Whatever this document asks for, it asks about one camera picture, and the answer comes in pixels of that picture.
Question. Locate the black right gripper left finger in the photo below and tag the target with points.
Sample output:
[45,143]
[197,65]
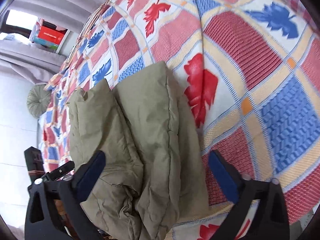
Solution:
[42,219]

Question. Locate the leaf patterned checkered bedspread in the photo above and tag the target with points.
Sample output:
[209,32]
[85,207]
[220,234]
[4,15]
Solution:
[249,69]

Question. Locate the red box on sill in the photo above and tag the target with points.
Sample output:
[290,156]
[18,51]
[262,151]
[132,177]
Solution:
[51,35]

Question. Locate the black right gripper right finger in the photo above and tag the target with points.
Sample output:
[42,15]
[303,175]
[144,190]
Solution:
[270,220]

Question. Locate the grey curtain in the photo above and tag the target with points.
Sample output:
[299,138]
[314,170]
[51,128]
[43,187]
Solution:
[34,30]

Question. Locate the round green cushion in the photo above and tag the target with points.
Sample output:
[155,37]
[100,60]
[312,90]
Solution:
[38,100]

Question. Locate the olive green puffer jacket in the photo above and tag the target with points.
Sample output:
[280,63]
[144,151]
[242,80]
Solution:
[154,175]

